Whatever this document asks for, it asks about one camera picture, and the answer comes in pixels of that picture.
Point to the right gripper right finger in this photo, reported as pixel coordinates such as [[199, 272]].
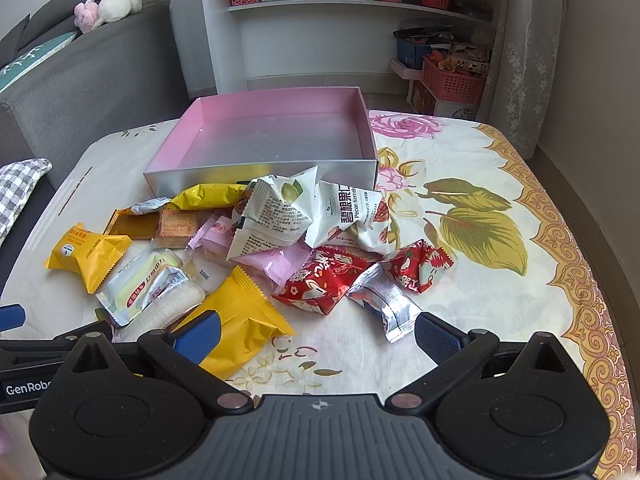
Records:
[[459, 357]]

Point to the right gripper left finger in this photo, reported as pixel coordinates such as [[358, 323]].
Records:
[[178, 356]]

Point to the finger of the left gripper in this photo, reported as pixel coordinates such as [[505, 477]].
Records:
[[12, 316]]

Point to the large yellow snack pack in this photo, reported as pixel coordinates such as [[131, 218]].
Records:
[[248, 322]]

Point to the green white snack pack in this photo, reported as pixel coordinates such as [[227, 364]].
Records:
[[142, 281]]

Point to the clear rice cracker pack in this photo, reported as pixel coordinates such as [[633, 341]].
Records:
[[172, 296]]

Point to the yellow snack pack with logo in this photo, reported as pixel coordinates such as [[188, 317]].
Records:
[[87, 254]]

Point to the silver foil snack pack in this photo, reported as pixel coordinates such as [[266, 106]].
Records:
[[378, 293]]

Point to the red floral snack pack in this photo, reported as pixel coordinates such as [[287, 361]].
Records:
[[325, 278]]

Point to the white pecan snack pack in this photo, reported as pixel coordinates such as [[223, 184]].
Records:
[[273, 212]]

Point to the red small snack pack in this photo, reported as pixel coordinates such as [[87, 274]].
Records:
[[418, 266]]

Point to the pink wafer snack pack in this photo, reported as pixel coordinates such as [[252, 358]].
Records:
[[214, 236]]

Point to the brown wafer cake pack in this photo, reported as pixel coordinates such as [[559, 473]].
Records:
[[176, 227]]

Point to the pink flat snack wrapper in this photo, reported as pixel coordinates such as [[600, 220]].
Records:
[[278, 264]]

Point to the grey checkered pillow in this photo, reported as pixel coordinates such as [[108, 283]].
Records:
[[18, 181]]

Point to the gold flat wafer pack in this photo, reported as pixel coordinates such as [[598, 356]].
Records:
[[136, 226]]

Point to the silver small wrapper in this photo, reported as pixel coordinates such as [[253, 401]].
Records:
[[149, 206]]

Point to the white nut snack pack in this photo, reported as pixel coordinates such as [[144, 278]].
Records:
[[350, 217]]

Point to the pink and silver cardboard box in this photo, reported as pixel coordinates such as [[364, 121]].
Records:
[[237, 137]]

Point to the teal cushion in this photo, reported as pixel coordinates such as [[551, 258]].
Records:
[[32, 58]]

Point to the white printed storage box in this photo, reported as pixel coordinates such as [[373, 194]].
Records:
[[423, 102]]

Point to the grey sofa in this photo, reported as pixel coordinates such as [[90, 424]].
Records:
[[120, 76]]

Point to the pink floor basket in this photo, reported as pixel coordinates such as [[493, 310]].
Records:
[[452, 87]]

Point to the lace curtain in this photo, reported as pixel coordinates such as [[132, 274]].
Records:
[[522, 68]]

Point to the blue storage bin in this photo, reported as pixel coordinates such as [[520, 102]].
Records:
[[412, 54]]

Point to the pink and white plush toy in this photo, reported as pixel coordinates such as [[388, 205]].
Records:
[[92, 14]]

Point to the white bookshelf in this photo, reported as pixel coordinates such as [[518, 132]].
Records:
[[293, 43]]

